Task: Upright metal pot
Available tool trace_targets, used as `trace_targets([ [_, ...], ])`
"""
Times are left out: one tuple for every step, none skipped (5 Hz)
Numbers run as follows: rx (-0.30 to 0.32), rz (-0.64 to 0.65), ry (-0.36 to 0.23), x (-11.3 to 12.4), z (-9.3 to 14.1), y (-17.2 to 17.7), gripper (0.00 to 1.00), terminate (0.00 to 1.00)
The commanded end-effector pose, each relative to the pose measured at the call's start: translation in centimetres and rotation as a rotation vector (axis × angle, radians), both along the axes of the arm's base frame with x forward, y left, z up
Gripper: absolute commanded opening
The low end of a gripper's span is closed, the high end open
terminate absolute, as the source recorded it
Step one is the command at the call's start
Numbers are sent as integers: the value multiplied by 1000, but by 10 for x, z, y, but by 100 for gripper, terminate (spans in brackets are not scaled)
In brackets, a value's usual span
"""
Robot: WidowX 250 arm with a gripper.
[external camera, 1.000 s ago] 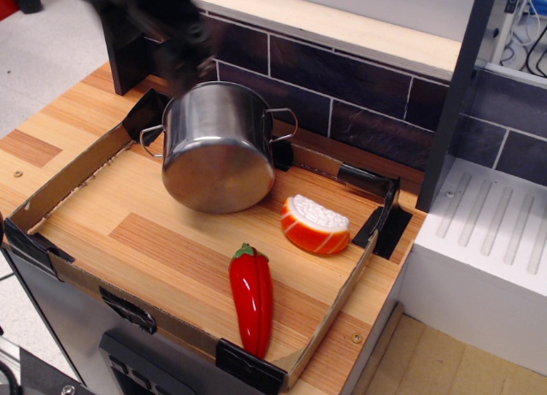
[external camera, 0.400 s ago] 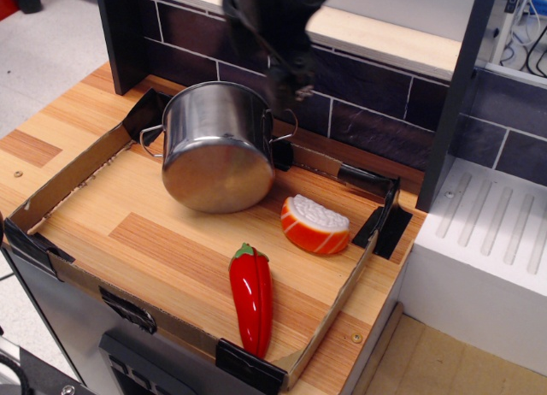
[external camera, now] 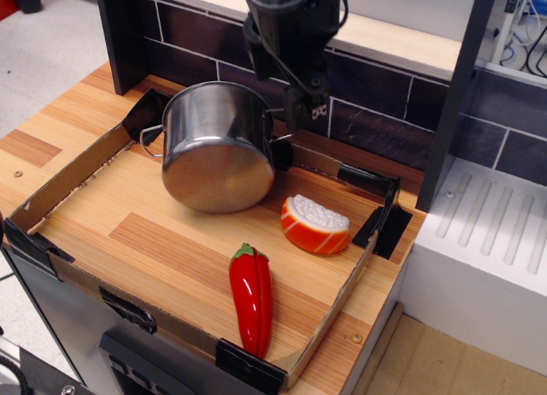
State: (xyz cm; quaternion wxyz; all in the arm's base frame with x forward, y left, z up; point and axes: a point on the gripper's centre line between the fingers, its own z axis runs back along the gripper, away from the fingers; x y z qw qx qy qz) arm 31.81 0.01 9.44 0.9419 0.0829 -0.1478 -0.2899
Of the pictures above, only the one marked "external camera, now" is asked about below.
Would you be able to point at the toy salmon sushi piece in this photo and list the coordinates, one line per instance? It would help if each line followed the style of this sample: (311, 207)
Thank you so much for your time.
(313, 227)

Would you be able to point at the red toy chili pepper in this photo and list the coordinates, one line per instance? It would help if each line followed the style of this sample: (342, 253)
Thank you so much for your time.
(253, 297)

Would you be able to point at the stainless steel pot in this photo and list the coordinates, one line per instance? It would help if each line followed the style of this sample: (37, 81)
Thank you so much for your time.
(217, 152)

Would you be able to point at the white dish drainer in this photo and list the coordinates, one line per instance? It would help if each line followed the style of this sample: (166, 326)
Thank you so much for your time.
(491, 221)

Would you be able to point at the wooden shelf board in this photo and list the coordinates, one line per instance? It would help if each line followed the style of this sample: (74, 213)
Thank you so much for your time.
(374, 40)

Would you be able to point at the dark left vertical post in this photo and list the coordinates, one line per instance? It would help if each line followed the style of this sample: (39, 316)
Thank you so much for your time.
(123, 33)

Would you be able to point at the dark grey vertical post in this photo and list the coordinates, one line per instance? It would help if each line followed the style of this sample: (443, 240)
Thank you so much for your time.
(448, 134)

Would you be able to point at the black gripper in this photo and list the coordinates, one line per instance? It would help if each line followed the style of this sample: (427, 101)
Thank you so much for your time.
(289, 37)

